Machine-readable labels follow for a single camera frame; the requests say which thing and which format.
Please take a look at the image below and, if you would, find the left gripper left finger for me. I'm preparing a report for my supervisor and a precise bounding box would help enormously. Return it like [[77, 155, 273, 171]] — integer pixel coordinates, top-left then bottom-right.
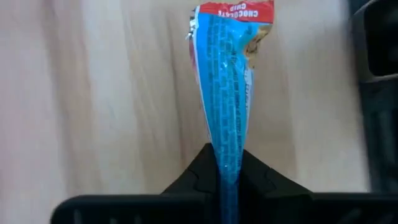
[[160, 142, 223, 195]]

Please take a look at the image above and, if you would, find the chocolate chip granola bar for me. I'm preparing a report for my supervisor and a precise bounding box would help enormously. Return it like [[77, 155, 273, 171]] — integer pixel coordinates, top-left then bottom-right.
[[185, 0, 275, 224]]

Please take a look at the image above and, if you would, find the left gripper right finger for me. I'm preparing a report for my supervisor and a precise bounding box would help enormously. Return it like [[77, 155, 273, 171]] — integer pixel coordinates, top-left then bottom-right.
[[238, 149, 314, 195]]

